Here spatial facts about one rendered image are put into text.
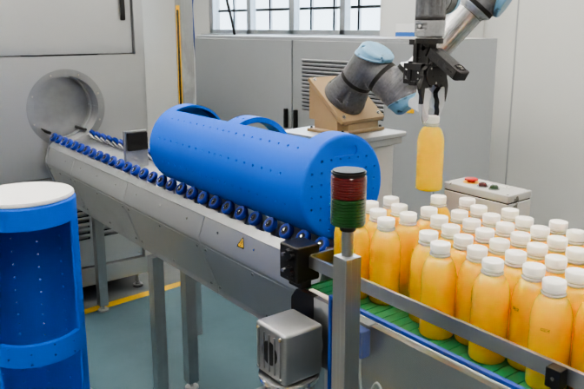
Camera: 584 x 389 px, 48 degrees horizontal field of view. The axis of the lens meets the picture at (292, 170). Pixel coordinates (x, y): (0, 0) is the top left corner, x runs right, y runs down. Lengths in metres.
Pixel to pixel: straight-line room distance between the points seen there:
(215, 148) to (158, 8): 5.41
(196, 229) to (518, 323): 1.20
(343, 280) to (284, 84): 2.98
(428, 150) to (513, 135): 2.92
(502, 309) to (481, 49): 2.48
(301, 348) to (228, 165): 0.66
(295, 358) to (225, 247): 0.63
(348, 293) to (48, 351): 1.10
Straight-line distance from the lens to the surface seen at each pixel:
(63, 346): 2.09
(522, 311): 1.25
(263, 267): 1.86
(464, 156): 3.59
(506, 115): 4.60
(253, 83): 4.35
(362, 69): 2.16
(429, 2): 1.67
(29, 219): 1.93
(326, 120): 2.24
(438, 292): 1.32
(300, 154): 1.68
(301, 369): 1.51
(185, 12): 3.05
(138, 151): 2.84
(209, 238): 2.09
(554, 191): 4.50
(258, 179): 1.79
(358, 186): 1.14
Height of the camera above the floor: 1.51
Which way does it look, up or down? 12 degrees down
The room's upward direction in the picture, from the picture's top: straight up
